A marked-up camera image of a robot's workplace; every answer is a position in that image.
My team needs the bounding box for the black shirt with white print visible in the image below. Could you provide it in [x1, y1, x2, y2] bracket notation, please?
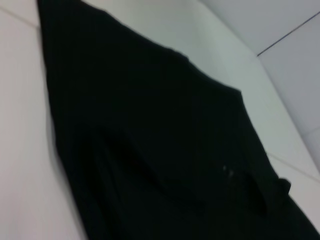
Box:
[36, 0, 320, 240]

